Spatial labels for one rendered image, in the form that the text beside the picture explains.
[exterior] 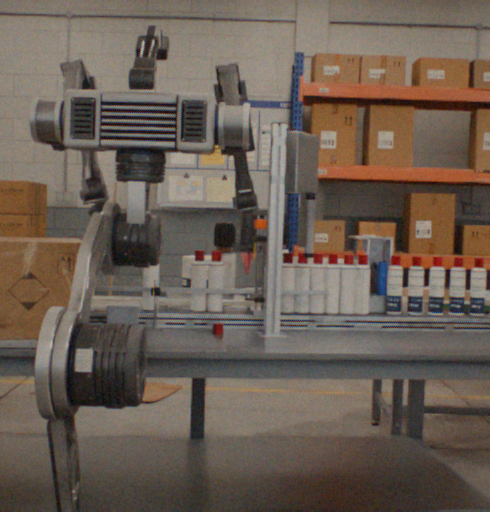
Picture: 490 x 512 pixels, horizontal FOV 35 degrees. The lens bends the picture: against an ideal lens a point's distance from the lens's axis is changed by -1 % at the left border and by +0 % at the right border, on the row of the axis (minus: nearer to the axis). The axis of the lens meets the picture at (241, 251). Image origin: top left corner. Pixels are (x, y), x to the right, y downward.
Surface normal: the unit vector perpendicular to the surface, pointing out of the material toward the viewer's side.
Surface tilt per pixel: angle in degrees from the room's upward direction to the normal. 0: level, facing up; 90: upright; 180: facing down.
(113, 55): 90
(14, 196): 90
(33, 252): 90
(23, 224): 90
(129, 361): 76
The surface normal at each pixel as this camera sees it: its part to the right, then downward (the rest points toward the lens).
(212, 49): -0.01, 0.05
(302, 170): 0.88, 0.05
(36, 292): 0.25, 0.06
